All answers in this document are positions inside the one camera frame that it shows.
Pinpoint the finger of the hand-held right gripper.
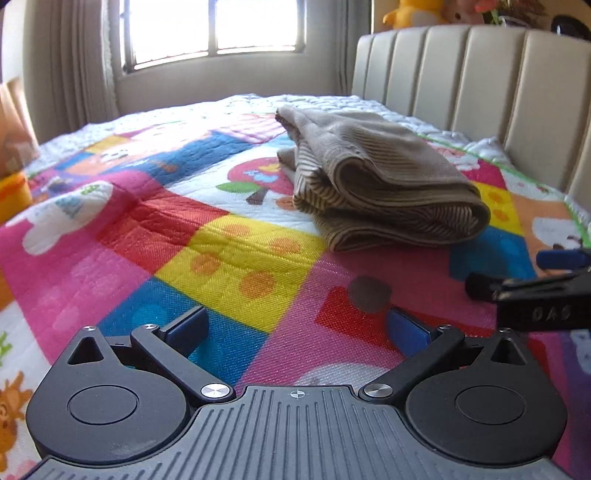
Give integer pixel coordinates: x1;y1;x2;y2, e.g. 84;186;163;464
536;248;591;270
465;271;591;304

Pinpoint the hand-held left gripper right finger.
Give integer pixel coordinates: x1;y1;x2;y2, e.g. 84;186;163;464
359;306;533;402

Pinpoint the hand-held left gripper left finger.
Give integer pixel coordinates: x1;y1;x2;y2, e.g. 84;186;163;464
62;305;236;403

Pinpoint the brown striped knit sweater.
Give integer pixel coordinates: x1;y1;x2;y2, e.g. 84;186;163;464
276;105;491;252

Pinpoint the colourful printed mat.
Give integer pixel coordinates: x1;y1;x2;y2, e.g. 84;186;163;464
0;108;591;480

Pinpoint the beige padded headboard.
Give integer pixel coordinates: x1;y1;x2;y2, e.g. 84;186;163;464
352;25;591;208

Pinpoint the orange plastic box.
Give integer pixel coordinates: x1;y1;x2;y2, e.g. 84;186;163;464
0;173;32;224

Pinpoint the black round object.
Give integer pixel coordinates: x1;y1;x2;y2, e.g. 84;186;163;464
551;14;591;40

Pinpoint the brown paper bag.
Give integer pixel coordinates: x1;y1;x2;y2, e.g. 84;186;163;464
0;76;40;178

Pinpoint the pink artificial flower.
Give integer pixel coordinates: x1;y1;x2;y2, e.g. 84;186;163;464
473;0;504;24

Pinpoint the pink white plush toy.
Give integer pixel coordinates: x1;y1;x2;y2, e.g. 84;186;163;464
443;0;483;26

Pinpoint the beige curtain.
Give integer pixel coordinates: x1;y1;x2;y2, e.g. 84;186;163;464
39;0;121;134

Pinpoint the yellow plush toy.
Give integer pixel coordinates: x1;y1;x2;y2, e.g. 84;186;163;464
382;0;451;31

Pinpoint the window with brown frame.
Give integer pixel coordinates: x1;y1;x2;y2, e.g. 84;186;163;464
119;0;306;72

